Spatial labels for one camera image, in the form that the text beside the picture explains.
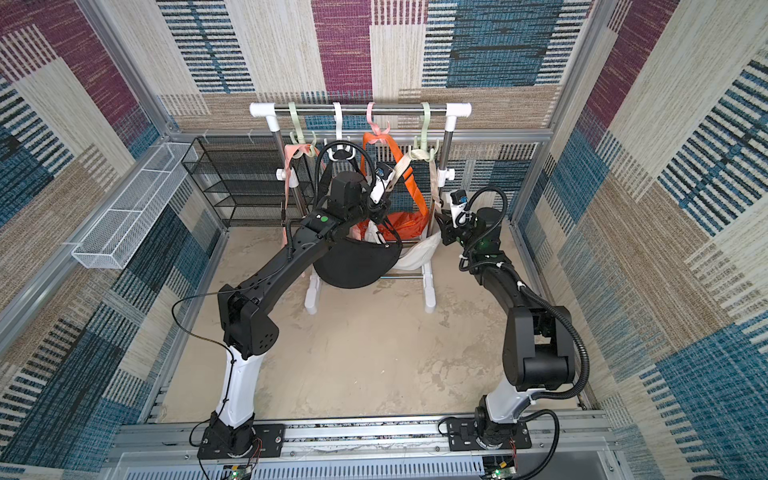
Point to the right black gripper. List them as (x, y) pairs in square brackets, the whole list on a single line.
[(449, 227)]

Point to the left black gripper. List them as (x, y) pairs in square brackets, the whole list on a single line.
[(384, 211)]

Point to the orange crossbody bag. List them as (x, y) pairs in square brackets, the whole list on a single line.
[(408, 224)]

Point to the cream white crossbody bag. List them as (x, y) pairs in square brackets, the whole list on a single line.
[(422, 252)]

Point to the black crossbody bag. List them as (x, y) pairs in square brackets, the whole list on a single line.
[(360, 261)]

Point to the white metal garment rack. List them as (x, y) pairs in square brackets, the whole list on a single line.
[(452, 112)]

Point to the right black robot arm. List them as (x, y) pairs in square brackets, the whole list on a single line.
[(541, 348)]

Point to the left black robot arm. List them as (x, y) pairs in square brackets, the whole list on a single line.
[(249, 333)]

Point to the right green plastic hook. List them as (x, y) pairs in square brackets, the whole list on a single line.
[(424, 132)]

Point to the green plastic hook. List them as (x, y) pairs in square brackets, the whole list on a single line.
[(295, 126), (424, 132)]

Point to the pink plastic hook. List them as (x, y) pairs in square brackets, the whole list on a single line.
[(373, 123)]

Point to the left green plastic hook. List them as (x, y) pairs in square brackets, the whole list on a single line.
[(295, 126)]

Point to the pink crossbody bag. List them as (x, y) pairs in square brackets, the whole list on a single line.
[(292, 182)]

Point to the white plastic hook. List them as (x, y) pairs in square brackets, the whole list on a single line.
[(342, 150)]

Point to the black mesh shelf rack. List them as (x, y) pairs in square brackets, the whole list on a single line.
[(237, 177)]

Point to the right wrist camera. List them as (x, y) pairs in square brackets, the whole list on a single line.
[(458, 204)]

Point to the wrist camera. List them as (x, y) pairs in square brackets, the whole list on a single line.
[(382, 177), (458, 204)]

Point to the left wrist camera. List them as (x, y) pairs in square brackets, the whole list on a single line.
[(382, 177)]

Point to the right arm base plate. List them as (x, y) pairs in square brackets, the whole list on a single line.
[(469, 434)]

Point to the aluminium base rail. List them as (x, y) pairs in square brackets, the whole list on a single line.
[(390, 447)]

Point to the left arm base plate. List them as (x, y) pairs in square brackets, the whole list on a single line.
[(270, 439)]

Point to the white wire mesh basket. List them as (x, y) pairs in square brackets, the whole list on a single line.
[(119, 232)]

